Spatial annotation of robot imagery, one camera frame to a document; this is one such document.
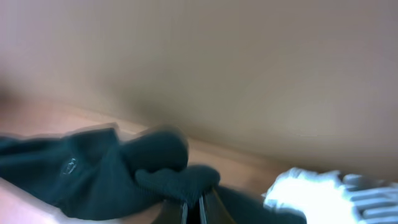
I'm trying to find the black t-shirt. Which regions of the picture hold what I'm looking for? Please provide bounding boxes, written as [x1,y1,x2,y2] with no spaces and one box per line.
[0,124,307,224]

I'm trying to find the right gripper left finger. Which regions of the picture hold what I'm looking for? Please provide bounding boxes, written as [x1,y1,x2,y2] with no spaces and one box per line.
[151,200,188,224]

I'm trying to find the white black-striped folded garment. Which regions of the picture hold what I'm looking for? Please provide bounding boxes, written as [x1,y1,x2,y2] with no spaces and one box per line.
[262,167,397,224]

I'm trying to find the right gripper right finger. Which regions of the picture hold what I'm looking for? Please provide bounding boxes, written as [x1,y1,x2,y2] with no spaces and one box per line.
[198,188,236,224]

